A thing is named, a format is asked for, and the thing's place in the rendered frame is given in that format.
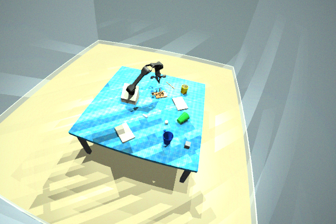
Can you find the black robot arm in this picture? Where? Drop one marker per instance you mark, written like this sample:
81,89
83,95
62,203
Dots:
145,71

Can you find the yellow cup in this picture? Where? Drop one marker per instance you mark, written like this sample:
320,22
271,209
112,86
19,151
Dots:
184,89

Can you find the blue plastic cup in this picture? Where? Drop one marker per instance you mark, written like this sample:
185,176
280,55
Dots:
167,137

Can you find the green cup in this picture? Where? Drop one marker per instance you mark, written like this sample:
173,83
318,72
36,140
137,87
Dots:
184,117

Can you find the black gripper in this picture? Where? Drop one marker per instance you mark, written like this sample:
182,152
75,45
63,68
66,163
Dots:
158,76

